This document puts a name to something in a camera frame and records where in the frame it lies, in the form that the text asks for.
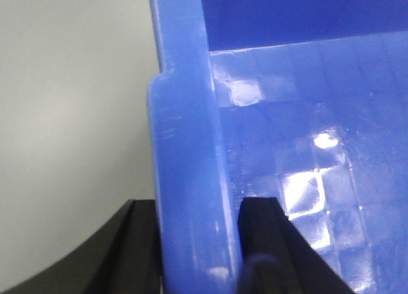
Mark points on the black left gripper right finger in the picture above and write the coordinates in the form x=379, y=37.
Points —
x=276, y=257

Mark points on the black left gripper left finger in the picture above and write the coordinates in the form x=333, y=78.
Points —
x=123, y=256

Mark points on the large blue plastic bin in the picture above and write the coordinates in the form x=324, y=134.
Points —
x=301, y=100

